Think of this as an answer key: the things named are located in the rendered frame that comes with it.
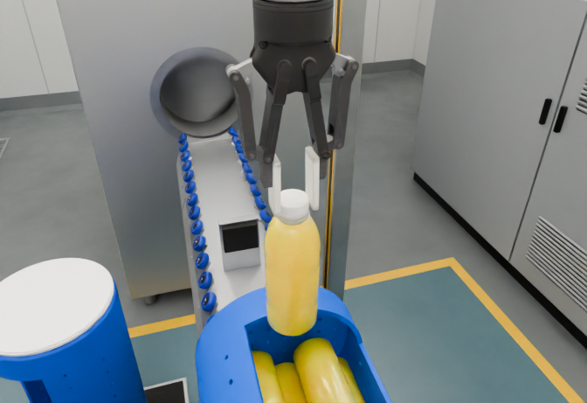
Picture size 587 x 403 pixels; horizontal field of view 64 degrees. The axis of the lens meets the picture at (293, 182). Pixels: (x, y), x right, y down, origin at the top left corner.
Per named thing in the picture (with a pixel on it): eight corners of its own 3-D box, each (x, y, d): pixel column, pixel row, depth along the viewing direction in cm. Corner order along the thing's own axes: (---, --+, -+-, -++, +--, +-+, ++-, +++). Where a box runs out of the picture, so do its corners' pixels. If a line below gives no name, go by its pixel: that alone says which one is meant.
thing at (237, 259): (258, 259, 127) (257, 212, 119) (262, 268, 124) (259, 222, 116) (222, 266, 125) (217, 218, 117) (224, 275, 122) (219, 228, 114)
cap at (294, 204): (274, 220, 54) (274, 208, 53) (277, 201, 58) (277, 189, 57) (308, 221, 54) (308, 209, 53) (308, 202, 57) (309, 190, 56)
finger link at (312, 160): (305, 146, 53) (311, 145, 53) (305, 198, 57) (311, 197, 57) (313, 158, 51) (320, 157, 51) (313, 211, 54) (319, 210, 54)
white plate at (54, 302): (34, 249, 114) (35, 253, 115) (-65, 338, 91) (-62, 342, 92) (136, 267, 109) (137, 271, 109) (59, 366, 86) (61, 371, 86)
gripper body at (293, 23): (323, -16, 47) (321, 74, 52) (239, -11, 45) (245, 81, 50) (351, -3, 41) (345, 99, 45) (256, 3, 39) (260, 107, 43)
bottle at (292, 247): (265, 336, 63) (259, 227, 53) (269, 296, 69) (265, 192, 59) (316, 337, 63) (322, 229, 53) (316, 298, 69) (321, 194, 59)
